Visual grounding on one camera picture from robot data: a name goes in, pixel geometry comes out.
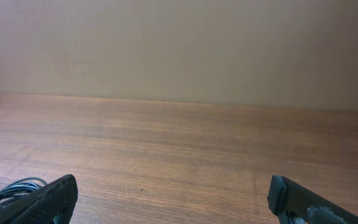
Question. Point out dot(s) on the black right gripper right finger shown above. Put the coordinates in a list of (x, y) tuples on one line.
[(294, 204)]

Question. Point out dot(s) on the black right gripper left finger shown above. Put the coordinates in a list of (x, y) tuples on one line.
[(33, 201)]

